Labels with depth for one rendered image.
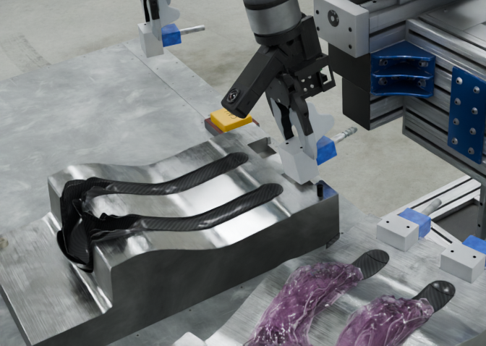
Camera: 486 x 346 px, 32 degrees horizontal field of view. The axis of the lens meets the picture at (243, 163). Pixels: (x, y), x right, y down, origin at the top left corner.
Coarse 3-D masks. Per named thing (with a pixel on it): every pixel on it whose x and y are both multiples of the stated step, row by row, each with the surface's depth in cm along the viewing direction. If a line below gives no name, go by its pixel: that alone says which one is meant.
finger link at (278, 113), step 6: (276, 102) 128; (276, 108) 129; (282, 108) 128; (276, 114) 130; (282, 114) 128; (288, 114) 129; (276, 120) 131; (282, 120) 130; (288, 120) 130; (282, 126) 130; (288, 126) 131; (282, 132) 132; (288, 132) 131; (288, 138) 132
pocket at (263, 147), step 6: (264, 138) 143; (252, 144) 143; (258, 144) 143; (264, 144) 144; (270, 144) 144; (258, 150) 144; (264, 150) 145; (270, 150) 144; (276, 150) 143; (264, 156) 143
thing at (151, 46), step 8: (144, 24) 169; (144, 32) 166; (168, 32) 168; (176, 32) 168; (184, 32) 170; (192, 32) 171; (144, 40) 166; (152, 40) 166; (168, 40) 168; (176, 40) 169; (144, 48) 168; (152, 48) 167; (160, 48) 168; (152, 56) 168
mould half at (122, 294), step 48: (240, 144) 142; (48, 192) 133; (192, 192) 133; (240, 192) 132; (288, 192) 130; (336, 192) 129; (48, 240) 130; (144, 240) 117; (192, 240) 121; (240, 240) 123; (288, 240) 128; (0, 288) 126; (48, 288) 121; (96, 288) 119; (144, 288) 117; (192, 288) 122; (48, 336) 113; (96, 336) 117
